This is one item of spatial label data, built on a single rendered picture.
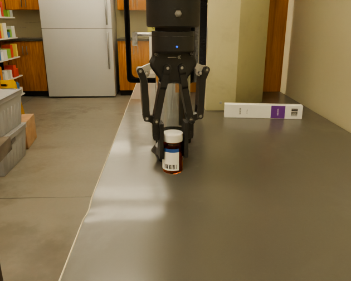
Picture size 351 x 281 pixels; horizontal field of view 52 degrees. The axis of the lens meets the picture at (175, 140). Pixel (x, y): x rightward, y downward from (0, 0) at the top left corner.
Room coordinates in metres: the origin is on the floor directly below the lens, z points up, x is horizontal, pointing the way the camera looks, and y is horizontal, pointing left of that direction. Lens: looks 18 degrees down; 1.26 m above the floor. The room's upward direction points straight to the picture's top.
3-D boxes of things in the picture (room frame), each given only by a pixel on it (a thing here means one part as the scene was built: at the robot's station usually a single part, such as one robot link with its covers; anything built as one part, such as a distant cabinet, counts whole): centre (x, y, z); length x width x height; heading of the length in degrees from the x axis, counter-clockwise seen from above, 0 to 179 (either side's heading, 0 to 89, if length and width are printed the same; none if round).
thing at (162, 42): (0.66, 0.00, 1.20); 0.08 x 0.07 x 0.09; 101
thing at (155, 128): (0.65, 0.05, 1.07); 0.03 x 0.01 x 0.05; 101
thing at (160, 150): (0.65, 0.03, 1.04); 0.03 x 0.01 x 0.07; 11
